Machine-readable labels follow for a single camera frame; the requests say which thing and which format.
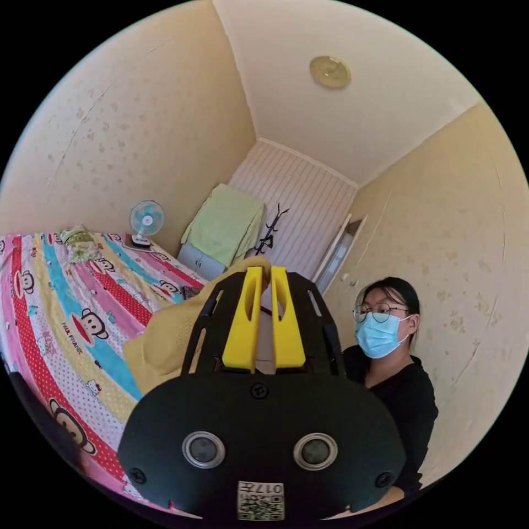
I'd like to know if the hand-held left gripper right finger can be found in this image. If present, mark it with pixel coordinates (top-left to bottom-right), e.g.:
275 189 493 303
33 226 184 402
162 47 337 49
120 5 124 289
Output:
270 266 307 374

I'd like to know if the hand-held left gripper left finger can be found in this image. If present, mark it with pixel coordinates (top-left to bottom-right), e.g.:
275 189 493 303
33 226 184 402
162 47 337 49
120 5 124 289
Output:
222 266 263 374

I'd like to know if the yellow long sleeve shirt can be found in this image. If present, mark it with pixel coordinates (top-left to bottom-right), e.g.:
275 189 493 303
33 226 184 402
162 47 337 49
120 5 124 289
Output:
123 255 274 396

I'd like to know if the person's left hand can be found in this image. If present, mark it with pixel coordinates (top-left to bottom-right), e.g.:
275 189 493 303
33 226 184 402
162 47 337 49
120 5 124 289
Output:
330 487 406 521

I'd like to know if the white door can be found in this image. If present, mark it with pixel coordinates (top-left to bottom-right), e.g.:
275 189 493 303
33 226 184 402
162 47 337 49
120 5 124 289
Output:
312 212 369 295

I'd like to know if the black coat rack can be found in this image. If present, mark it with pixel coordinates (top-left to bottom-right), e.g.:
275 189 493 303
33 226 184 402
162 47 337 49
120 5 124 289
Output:
253 202 290 258

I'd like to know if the grey cupboard with green cloth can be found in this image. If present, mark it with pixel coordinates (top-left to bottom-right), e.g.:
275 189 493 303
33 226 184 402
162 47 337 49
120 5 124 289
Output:
176 183 266 283

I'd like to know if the person's body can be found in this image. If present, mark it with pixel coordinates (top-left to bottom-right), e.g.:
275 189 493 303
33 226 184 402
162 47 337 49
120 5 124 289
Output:
341 276 440 498

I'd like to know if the striped pale curtain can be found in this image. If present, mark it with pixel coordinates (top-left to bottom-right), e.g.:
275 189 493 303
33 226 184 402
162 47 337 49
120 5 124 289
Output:
226 138 359 292

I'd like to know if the small teal table fan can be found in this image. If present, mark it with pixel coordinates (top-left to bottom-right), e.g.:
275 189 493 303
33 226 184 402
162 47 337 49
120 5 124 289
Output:
123 199 166 250

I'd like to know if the bed with cartoon printed sheet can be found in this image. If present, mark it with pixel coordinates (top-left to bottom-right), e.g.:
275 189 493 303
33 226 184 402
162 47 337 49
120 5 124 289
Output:
0 225 212 518

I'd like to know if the green floral pillow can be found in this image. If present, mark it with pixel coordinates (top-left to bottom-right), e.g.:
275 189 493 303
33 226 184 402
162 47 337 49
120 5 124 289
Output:
57 224 105 264

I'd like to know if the round gold ceiling lamp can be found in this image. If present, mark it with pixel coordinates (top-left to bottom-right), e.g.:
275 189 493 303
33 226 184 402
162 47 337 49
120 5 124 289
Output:
309 54 353 89

